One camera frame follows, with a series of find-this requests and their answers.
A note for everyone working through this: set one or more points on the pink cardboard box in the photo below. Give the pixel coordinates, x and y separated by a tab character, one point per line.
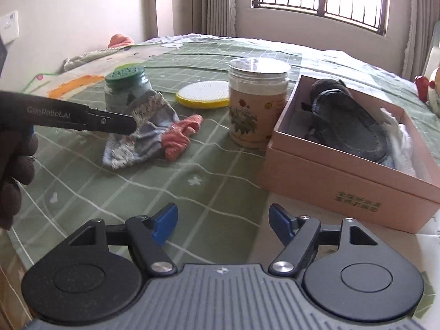
344	183

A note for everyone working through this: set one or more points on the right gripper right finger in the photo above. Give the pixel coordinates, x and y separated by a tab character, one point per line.
299	236

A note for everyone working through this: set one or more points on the right grey curtain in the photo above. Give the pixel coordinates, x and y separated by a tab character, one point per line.
423	16

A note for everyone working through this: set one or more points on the white wall switch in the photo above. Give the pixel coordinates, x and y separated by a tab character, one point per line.
9	27

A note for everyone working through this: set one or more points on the green lidded glass jar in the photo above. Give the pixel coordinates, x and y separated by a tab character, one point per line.
125	85

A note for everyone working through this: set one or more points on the grey curtain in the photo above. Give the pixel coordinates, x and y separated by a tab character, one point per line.
423	16
211	17

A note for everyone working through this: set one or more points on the left grey curtain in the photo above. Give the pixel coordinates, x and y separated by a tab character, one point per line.
211	17

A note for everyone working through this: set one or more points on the yellow rimmed round lid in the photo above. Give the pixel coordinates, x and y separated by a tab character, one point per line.
204	95

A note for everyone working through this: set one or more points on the pink cushion far corner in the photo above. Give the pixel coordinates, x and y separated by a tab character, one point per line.
119	41

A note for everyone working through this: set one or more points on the green grid bed sheet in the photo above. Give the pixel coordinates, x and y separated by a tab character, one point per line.
214	182

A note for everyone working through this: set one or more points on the cartoon print blanket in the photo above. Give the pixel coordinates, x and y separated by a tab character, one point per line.
88	69

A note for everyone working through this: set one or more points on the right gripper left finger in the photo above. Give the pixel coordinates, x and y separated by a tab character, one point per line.
147	236

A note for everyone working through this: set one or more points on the clear jar with flower label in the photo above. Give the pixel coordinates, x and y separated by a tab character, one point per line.
258	88

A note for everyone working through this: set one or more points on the colourful toy figure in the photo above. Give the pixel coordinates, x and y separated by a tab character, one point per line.
428	90

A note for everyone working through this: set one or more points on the dark gloved hand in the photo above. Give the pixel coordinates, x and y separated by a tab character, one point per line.
17	166

